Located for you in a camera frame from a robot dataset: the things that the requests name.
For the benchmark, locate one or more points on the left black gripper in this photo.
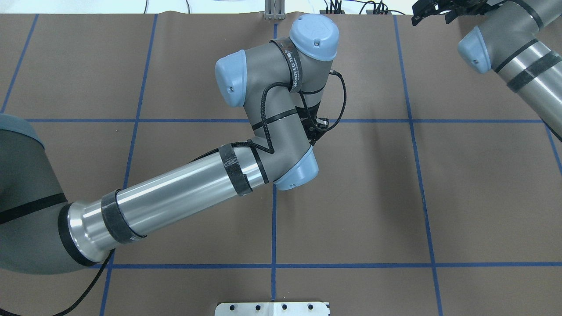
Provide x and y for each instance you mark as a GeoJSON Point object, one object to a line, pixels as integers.
{"type": "Point", "coordinates": [315, 133]}

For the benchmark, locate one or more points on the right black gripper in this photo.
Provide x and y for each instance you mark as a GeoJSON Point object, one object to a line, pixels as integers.
{"type": "Point", "coordinates": [461, 13]}

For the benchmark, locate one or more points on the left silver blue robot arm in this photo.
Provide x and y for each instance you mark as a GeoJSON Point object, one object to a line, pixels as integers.
{"type": "Point", "coordinates": [279, 85]}

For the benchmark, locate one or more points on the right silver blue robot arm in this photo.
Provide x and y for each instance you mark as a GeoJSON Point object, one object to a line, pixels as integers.
{"type": "Point", "coordinates": [506, 43]}

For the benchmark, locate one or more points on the orange black USB hub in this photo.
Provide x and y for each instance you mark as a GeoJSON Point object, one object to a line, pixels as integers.
{"type": "Point", "coordinates": [379, 7]}
{"type": "Point", "coordinates": [332, 7]}

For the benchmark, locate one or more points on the brown paper table mat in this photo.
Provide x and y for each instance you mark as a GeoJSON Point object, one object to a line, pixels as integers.
{"type": "Point", "coordinates": [439, 192]}

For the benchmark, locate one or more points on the silver aluminium frame post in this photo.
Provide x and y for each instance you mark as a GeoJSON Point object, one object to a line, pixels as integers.
{"type": "Point", "coordinates": [274, 10]}

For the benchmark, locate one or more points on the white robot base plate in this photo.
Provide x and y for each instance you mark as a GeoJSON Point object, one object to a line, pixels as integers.
{"type": "Point", "coordinates": [273, 309]}

